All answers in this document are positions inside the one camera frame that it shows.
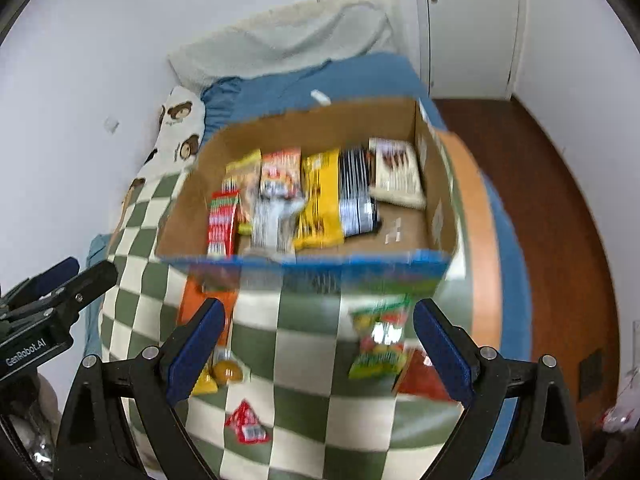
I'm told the dark red snack packet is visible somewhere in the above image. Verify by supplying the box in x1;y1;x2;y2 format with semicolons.
393;348;452;402

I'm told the packaged braised egg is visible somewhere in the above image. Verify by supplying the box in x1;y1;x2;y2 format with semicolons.
209;348;245;386

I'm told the red small candy packet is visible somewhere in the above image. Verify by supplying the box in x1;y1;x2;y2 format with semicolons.
224;400;270;445

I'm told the orange snack packet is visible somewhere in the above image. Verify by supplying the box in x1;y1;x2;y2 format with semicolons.
177;276;241;348

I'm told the green candy bag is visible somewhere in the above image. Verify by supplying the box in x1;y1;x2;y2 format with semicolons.
348;297;409;380

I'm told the red green snack box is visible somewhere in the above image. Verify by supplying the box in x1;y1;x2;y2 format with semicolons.
207;190;240;259

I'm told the beige yellow snack packet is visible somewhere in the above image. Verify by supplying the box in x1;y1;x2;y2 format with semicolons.
222;150;262;235

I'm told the white grey snack packet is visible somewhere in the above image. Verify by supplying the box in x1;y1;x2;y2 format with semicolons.
245;197;306;260

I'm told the orange sunflower seed bag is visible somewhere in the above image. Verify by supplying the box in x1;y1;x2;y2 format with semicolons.
259;148;302;200

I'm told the white brown biscuit box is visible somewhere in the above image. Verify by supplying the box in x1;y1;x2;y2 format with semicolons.
369;138;426;210

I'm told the yellow black snack bag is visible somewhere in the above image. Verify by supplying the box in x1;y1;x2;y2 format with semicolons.
294;146;381;252

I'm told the green white checkered blanket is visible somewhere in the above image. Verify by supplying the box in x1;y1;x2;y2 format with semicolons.
98;123;504;480

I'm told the bear print cloth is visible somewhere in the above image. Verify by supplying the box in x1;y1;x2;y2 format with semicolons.
106;86;205;249

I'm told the blue cardboard box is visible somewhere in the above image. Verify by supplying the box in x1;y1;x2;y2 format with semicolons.
155;98;459;289

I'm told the small white remote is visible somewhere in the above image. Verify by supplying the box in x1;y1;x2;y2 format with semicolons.
310;89;332;106

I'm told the blue bed sheet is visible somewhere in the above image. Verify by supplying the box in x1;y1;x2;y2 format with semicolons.
87;53;442;360

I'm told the white pillow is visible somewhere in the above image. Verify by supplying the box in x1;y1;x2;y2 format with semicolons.
168;0;407;93

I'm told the white door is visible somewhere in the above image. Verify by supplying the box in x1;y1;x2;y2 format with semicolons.
416;0;526;101

